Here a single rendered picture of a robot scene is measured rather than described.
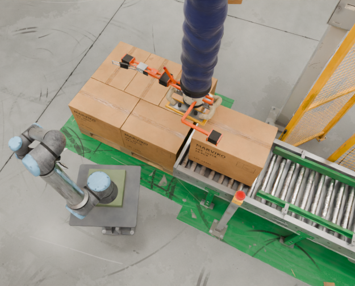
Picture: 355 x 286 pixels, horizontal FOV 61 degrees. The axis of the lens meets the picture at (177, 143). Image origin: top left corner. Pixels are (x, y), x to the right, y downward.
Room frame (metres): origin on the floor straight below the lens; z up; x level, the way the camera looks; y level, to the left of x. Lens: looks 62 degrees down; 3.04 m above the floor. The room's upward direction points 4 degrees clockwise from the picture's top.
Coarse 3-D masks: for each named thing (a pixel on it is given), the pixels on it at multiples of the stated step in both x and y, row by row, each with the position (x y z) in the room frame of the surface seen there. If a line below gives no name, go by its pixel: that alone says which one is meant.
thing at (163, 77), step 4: (164, 72) 1.56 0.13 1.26; (160, 76) 1.52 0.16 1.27; (164, 76) 1.53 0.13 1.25; (168, 76) 1.53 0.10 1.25; (172, 76) 1.52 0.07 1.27; (160, 80) 1.48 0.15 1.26; (164, 80) 1.49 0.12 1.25; (168, 80) 1.48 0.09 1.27; (160, 84) 1.48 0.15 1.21; (164, 84) 1.47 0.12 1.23; (168, 84) 1.47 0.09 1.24
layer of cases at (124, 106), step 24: (120, 48) 2.50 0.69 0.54; (96, 72) 2.13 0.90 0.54; (120, 72) 2.15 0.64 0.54; (96, 96) 1.82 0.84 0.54; (120, 96) 1.84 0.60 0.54; (144, 96) 1.86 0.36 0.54; (96, 120) 1.57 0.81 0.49; (120, 120) 1.55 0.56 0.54; (144, 120) 1.57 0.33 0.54; (168, 120) 1.59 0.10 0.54; (192, 120) 1.61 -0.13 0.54; (120, 144) 1.48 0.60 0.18; (144, 144) 1.36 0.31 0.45; (168, 144) 1.33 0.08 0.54
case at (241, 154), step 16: (224, 112) 1.44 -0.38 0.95; (208, 128) 1.28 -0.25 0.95; (224, 128) 1.29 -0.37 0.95; (240, 128) 1.30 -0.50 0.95; (256, 128) 1.31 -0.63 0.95; (272, 128) 1.32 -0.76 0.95; (192, 144) 1.18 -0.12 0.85; (208, 144) 1.13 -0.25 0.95; (224, 144) 1.14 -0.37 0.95; (240, 144) 1.15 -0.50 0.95; (256, 144) 1.16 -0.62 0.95; (272, 144) 1.17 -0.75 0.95; (192, 160) 1.17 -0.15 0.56; (208, 160) 1.12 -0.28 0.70; (224, 160) 1.07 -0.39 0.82; (240, 160) 1.02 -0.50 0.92; (256, 160) 1.02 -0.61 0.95; (240, 176) 1.00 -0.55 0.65; (256, 176) 0.96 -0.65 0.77
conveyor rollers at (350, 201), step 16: (272, 160) 1.23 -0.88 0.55; (208, 176) 1.03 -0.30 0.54; (224, 176) 1.04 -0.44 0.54; (288, 176) 1.07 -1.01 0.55; (320, 176) 1.10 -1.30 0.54; (272, 192) 0.91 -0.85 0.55; (304, 192) 0.94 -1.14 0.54; (320, 192) 0.94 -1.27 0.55; (352, 192) 0.96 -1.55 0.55; (304, 208) 0.79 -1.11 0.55; (336, 208) 0.81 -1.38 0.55
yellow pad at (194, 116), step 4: (176, 100) 1.40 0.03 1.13; (168, 104) 1.36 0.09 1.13; (172, 104) 1.36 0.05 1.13; (176, 104) 1.36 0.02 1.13; (180, 104) 1.35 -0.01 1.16; (172, 108) 1.33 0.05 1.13; (176, 108) 1.33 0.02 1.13; (180, 108) 1.33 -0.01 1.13; (180, 112) 1.29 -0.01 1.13; (184, 112) 1.29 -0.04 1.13; (192, 112) 1.30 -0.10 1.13; (196, 112) 1.28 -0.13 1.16; (200, 112) 1.30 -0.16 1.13; (188, 116) 1.26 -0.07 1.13; (192, 116) 1.26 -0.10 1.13; (196, 116) 1.26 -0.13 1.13; (196, 120) 1.23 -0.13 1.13; (200, 120) 1.23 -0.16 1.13; (204, 120) 1.24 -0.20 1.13; (204, 124) 1.21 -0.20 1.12
